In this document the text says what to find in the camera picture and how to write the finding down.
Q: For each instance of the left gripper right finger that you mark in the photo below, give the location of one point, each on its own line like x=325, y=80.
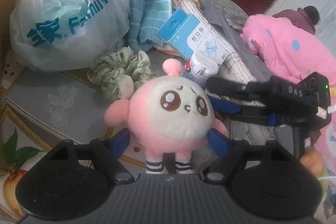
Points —
x=231, y=157

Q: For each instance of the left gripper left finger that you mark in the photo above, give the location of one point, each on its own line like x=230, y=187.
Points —
x=106, y=155

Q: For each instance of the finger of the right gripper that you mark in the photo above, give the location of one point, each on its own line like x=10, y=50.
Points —
x=263, y=92
x=248, y=114

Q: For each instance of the pink round plush toy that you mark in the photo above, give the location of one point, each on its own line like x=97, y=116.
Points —
x=168, y=114

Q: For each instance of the blue white bandage box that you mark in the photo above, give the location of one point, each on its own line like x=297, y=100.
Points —
x=187, y=34

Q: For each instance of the light blue towel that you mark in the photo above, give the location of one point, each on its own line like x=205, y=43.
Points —
x=146, y=18

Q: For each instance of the person's right hand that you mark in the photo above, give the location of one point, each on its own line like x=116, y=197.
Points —
x=313, y=161

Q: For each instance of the pink quilt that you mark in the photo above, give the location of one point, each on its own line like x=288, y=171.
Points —
x=296, y=55

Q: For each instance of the strawberry tissue pack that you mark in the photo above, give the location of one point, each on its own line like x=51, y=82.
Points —
x=199, y=68

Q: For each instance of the green floral scrunchie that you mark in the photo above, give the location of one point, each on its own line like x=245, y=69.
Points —
x=122, y=73

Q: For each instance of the person in purple coat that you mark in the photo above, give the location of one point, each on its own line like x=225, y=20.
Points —
x=305, y=19

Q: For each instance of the white FamilyMart plastic bag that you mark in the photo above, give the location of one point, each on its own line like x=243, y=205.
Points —
x=62, y=35

